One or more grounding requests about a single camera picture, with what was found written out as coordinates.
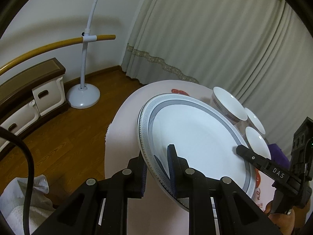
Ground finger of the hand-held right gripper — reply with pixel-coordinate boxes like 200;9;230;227
236;145;271;172

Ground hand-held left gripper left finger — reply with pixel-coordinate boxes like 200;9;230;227
32;149;148;235

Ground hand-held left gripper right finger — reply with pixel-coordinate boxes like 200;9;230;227
167;144;282;235

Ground white bowl grey band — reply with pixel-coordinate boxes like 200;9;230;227
245;108;266;135
212;86;248;124
245;127;272;162

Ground white plate grey rim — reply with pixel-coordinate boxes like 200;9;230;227
136;93;257;212

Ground person's right hand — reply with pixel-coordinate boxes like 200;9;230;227
265;196;309;235

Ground purple cloth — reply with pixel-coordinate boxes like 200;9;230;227
268;143;290;167

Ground pink round table mat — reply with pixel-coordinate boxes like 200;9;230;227
104;80;277;235

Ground white tablecloth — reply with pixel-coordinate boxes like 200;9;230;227
105;122;115;147

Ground white barre stand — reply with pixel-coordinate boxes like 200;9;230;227
67;0;109;109

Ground white cabinet drawer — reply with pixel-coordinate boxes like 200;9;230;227
32;77;66;117
0;100;41;150

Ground grey curtain lace trim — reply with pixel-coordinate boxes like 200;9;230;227
121;0;313;150

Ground white towel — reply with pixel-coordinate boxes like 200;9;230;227
0;175;57;235

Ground brown low cabinet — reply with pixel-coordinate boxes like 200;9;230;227
0;58;70;157

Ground black cable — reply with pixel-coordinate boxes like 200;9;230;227
0;127;33;235

